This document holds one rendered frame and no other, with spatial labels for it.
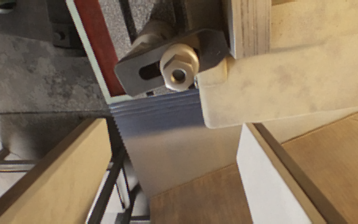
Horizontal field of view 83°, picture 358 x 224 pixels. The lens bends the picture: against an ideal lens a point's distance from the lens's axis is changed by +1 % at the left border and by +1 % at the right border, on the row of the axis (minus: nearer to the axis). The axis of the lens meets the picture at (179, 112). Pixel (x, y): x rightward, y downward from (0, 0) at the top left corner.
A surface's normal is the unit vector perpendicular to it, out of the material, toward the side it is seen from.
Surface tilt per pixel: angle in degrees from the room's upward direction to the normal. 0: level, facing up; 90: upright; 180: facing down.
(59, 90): 0
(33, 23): 0
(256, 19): 0
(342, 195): 76
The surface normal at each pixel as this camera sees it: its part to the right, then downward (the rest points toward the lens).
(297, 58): -0.02, 0.47
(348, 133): -0.51, -0.62
